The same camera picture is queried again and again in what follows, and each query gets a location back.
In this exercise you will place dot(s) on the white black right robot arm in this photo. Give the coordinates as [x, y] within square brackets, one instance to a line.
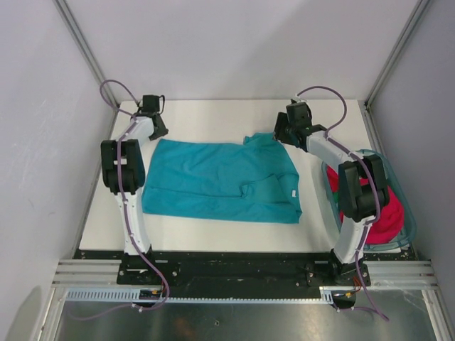
[362, 183]

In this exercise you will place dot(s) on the aluminium frame rail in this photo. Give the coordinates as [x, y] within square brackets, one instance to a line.
[80, 273]

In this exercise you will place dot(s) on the white slotted cable duct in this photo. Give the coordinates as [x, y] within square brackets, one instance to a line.
[315, 295]

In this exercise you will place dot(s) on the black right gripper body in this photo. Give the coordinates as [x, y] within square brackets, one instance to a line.
[284, 130]

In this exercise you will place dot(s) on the teal t-shirt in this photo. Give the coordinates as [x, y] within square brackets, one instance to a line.
[255, 181]

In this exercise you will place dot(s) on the clear blue plastic bin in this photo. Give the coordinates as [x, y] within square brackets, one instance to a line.
[407, 233]

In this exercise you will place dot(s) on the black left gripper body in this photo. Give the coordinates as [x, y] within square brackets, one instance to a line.
[160, 131]

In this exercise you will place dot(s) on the left aluminium corner post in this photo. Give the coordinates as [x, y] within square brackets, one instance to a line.
[80, 40]

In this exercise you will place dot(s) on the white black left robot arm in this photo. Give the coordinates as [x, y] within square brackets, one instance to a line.
[124, 173]

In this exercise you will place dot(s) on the magenta red t-shirt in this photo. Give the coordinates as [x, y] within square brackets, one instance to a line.
[392, 217]

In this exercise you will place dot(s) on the aluminium corner post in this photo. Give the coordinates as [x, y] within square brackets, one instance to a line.
[412, 23]
[80, 40]

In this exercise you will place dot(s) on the right aluminium corner post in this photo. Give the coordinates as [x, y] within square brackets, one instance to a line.
[412, 23]

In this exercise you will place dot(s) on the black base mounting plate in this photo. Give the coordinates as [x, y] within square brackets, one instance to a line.
[249, 274]

